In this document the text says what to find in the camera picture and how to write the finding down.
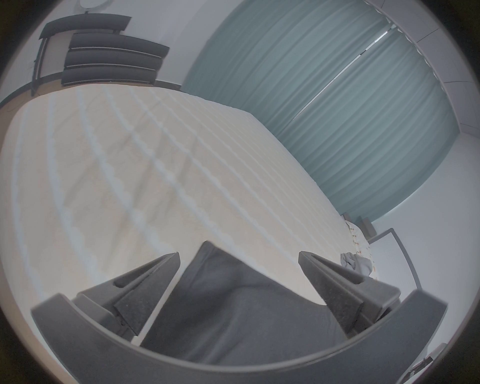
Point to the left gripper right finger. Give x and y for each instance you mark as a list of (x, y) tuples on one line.
[(345, 292)]

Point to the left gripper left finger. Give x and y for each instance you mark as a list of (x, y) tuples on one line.
[(142, 296)]

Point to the black T-shirt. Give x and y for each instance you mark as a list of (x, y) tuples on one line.
[(232, 307)]

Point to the bed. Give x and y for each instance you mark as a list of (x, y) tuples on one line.
[(131, 168)]

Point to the grey garment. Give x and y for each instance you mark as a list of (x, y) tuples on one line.
[(360, 266)]

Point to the white printed pillow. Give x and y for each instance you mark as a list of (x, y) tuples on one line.
[(358, 240)]

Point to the grey bedside table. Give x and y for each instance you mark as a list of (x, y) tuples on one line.
[(365, 225)]

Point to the blue-green curtain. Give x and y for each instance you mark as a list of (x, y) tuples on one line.
[(375, 131), (281, 48)]

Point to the black chest of drawers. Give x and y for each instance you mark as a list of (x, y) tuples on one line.
[(112, 56)]

